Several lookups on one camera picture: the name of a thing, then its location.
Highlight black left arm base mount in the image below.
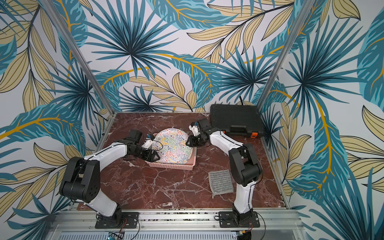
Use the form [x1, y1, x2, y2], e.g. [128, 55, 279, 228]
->
[95, 212, 140, 229]

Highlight aluminium corner post left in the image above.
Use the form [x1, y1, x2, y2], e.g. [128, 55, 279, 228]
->
[41, 0, 115, 115]

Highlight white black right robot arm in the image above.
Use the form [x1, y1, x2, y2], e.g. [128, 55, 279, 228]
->
[186, 119, 263, 217]

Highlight colourful squiggle pattern plate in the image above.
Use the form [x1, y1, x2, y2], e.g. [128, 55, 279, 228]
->
[152, 128, 193, 165]

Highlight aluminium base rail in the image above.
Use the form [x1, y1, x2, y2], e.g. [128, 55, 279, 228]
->
[45, 208, 309, 240]

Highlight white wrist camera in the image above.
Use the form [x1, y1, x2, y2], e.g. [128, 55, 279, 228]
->
[142, 134, 155, 149]
[189, 122, 200, 137]

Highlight black plastic tool case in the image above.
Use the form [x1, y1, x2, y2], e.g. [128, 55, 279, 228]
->
[210, 104, 265, 138]

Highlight aluminium corner post right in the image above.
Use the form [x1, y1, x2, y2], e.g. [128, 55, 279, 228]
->
[257, 1, 315, 112]

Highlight grey microfibre cloth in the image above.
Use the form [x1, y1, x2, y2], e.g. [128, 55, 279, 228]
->
[209, 170, 234, 198]

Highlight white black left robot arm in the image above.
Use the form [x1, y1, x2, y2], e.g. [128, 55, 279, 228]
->
[59, 130, 160, 218]

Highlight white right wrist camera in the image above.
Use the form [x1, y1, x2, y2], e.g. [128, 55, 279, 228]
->
[189, 122, 200, 137]

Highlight aluminium corner post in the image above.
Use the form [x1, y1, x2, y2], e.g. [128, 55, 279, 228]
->
[41, 0, 115, 115]
[257, 1, 315, 112]

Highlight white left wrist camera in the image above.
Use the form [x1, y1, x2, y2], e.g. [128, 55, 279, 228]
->
[142, 134, 155, 149]

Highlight pink perforated plastic basket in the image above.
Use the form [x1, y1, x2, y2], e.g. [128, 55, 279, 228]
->
[143, 128, 197, 171]

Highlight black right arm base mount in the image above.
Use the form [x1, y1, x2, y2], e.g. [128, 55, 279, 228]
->
[214, 211, 260, 228]

